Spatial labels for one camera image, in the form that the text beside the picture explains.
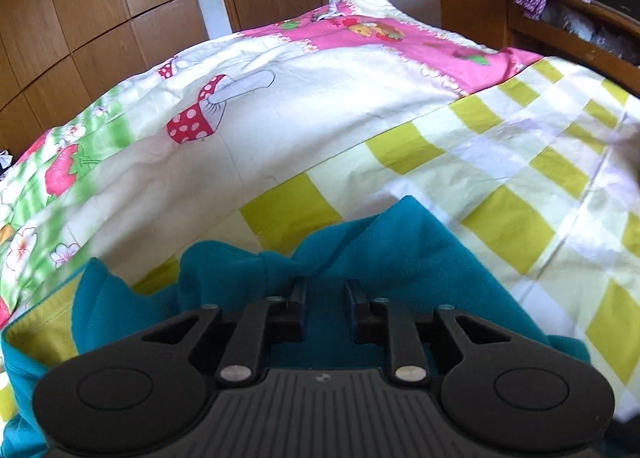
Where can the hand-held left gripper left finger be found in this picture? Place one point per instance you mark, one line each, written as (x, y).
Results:
(298, 310)

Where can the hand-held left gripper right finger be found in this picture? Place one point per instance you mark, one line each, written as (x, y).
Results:
(353, 310)

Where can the teal fleece garment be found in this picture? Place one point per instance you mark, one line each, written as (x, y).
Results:
(400, 248)

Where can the yellow checkered bed sheet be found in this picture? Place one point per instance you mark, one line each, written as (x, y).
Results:
(500, 178)

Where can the cartoon printed quilt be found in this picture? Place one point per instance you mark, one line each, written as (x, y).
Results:
(310, 103)

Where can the wooden bedside cabinet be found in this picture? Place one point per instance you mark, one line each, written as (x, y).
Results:
(500, 13)

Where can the wooden wardrobe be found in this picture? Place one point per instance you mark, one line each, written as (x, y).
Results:
(85, 3)

